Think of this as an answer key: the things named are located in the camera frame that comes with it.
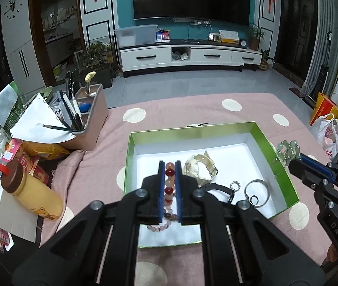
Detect green plants in black planter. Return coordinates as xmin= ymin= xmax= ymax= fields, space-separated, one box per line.
xmin=75 ymin=41 xmax=116 ymax=88

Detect dark doormat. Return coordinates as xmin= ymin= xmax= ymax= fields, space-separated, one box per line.
xmin=288 ymin=86 xmax=306 ymax=99

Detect dark upright utensil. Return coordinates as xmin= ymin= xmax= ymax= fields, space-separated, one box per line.
xmin=65 ymin=71 xmax=80 ymax=99

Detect yellow bear-print bottle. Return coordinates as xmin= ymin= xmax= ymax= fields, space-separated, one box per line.
xmin=0 ymin=158 xmax=64 ymax=221

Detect black pen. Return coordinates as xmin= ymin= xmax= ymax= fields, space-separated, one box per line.
xmin=59 ymin=91 xmax=81 ymax=132

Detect red orange bead bracelet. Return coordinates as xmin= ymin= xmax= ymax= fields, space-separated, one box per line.
xmin=163 ymin=161 xmax=177 ymax=215

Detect red snack pack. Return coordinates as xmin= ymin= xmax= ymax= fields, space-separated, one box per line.
xmin=4 ymin=138 xmax=50 ymax=185

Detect dark pencil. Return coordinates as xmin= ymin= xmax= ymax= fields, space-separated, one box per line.
xmin=42 ymin=124 xmax=71 ymax=132

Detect pink desk organizer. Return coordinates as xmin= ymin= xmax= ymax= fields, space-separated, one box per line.
xmin=50 ymin=83 xmax=109 ymax=151

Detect yellow red shopping bag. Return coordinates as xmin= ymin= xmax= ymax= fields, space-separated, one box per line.
xmin=309 ymin=92 xmax=338 ymax=126

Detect white paper sheet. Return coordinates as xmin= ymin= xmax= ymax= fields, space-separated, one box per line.
xmin=10 ymin=93 xmax=76 ymax=144
xmin=0 ymin=182 xmax=40 ymax=243

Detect green gift box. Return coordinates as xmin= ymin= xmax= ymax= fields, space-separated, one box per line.
xmin=124 ymin=121 xmax=300 ymax=248

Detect clear plastic storage box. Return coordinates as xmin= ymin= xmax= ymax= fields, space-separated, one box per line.
xmin=114 ymin=24 xmax=159 ymax=48

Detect black wristwatch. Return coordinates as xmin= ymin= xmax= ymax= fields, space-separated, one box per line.
xmin=200 ymin=182 xmax=235 ymax=205

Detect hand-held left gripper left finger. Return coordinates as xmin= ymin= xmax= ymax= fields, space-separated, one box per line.
xmin=12 ymin=160 xmax=166 ymax=286

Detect pink polka-dot tablecloth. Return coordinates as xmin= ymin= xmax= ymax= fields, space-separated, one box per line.
xmin=39 ymin=93 xmax=330 ymax=286

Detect cream wristwatch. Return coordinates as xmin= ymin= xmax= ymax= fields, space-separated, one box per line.
xmin=184 ymin=151 xmax=218 ymax=182

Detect pink bead bracelet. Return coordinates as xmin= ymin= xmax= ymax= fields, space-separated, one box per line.
xmin=146 ymin=209 xmax=179 ymax=230

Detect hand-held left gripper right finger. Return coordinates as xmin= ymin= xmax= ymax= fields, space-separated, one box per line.
xmin=175 ymin=160 xmax=327 ymax=286

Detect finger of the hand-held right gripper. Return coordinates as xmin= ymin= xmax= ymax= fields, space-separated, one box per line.
xmin=288 ymin=158 xmax=334 ymax=189
xmin=301 ymin=154 xmax=338 ymax=191

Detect white television cabinet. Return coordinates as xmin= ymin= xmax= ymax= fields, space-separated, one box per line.
xmin=118 ymin=38 xmax=263 ymax=72

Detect white crumpled packet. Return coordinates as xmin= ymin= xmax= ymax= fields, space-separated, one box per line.
xmin=171 ymin=51 xmax=189 ymax=62

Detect person's right hand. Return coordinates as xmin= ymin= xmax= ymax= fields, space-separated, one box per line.
xmin=321 ymin=243 xmax=338 ymax=270

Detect grey striped curtain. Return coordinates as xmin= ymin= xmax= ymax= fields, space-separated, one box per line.
xmin=303 ymin=0 xmax=338 ymax=96

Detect silver bangle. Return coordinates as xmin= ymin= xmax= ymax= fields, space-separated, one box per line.
xmin=244 ymin=179 xmax=270 ymax=207

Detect green white bag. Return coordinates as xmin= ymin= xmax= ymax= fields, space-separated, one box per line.
xmin=0 ymin=82 xmax=23 ymax=138

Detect yellow white box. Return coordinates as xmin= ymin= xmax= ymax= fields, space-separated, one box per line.
xmin=219 ymin=30 xmax=240 ymax=44

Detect small potted floor plant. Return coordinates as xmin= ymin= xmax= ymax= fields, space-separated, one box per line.
xmin=258 ymin=49 xmax=275 ymax=71

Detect yellow banana-topped stick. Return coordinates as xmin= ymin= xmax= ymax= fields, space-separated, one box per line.
xmin=85 ymin=71 xmax=97 ymax=94

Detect yellow snack packet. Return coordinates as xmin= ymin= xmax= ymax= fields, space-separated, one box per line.
xmin=21 ymin=140 xmax=71 ymax=157

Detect black deer wall clock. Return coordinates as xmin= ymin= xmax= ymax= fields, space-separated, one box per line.
xmin=4 ymin=0 xmax=26 ymax=18

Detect red white snack packet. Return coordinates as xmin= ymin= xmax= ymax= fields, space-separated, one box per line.
xmin=0 ymin=222 xmax=15 ymax=252

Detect white plastic bag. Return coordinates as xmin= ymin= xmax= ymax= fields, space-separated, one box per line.
xmin=310 ymin=114 xmax=338 ymax=158

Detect potted plant in brown pot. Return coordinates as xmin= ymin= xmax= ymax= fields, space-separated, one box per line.
xmin=246 ymin=23 xmax=266 ymax=51

